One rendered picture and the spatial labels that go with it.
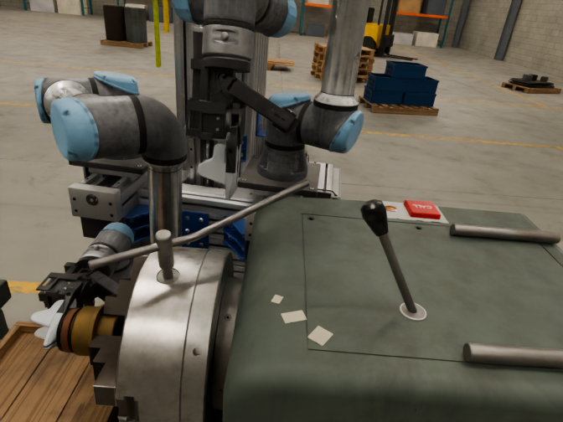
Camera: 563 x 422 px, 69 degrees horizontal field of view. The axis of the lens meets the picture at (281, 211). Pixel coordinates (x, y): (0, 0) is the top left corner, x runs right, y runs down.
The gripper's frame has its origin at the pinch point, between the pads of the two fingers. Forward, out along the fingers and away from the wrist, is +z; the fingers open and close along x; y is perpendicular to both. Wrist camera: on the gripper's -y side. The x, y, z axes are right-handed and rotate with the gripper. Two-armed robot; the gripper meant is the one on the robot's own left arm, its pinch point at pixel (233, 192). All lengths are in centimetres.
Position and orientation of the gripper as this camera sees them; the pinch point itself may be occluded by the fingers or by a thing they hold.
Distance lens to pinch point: 66.7
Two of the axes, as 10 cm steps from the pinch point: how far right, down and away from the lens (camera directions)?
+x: 0.0, 2.3, -9.7
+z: -0.9, 9.7, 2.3
